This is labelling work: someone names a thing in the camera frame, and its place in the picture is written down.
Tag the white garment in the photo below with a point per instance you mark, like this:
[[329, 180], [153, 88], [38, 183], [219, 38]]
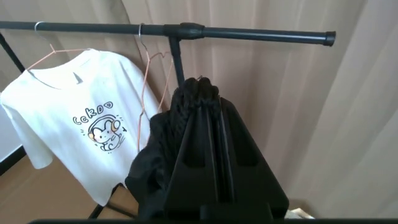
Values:
[[62, 93]]

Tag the beige curtain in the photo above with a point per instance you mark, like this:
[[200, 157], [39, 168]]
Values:
[[311, 109]]

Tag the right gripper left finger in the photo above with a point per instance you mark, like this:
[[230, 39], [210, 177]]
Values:
[[189, 186]]

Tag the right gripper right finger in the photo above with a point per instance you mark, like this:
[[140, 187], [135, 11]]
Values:
[[252, 183]]

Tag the black clothes rack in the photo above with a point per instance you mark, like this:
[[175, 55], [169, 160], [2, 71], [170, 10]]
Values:
[[248, 33]]

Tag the black garment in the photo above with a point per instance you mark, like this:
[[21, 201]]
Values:
[[155, 168]]

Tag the pink clothes hanger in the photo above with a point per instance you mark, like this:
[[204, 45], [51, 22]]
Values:
[[40, 60], [144, 84]]

